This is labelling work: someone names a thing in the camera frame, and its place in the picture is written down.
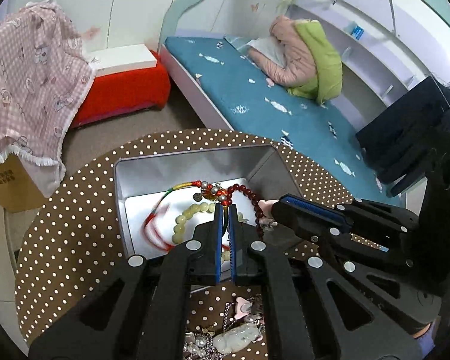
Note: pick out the pink charm pendant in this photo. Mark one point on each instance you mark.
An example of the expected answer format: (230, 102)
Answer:
(267, 222)

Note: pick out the small blue box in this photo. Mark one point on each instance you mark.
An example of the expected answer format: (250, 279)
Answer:
(357, 32)

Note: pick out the pink padded jacket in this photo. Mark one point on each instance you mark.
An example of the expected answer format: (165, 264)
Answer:
(283, 56)

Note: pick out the silver chain jewelry pile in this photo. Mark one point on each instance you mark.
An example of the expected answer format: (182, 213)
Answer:
(212, 315)

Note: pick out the green quilt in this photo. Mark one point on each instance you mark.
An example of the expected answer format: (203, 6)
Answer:
(328, 80)

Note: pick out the white flat box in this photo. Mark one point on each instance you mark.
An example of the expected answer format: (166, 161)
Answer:
(121, 59)

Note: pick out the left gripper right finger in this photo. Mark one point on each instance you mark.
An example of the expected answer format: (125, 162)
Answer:
(244, 268)

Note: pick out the dark navy hanging garment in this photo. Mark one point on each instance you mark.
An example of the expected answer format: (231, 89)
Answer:
(394, 142)

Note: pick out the red storage ottoman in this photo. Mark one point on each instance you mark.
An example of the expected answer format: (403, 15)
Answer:
(124, 93)

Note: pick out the brown polka dot tablecloth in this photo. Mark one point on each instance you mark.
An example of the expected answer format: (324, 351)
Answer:
(74, 240)

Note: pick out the silver metal tin box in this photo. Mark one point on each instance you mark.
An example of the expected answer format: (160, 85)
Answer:
(152, 191)

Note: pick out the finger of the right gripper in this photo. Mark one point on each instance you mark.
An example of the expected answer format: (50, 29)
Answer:
(306, 217)
(284, 237)

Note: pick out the pink checkered cloth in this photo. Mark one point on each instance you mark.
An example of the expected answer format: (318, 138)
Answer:
(44, 80)

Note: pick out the teal bed mattress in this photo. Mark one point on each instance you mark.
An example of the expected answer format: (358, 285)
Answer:
(227, 91)

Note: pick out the cardboard box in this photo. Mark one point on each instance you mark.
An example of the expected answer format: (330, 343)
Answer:
(17, 190)

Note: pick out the red green cord charm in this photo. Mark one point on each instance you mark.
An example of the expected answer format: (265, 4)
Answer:
(181, 208)

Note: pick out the white jade carved pendant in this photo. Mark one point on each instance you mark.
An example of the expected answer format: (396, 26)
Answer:
(236, 339)

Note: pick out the teal bunk bed frame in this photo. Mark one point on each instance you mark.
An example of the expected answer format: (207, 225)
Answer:
(403, 41)

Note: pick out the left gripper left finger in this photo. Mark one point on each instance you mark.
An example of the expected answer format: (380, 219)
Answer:
(206, 265)

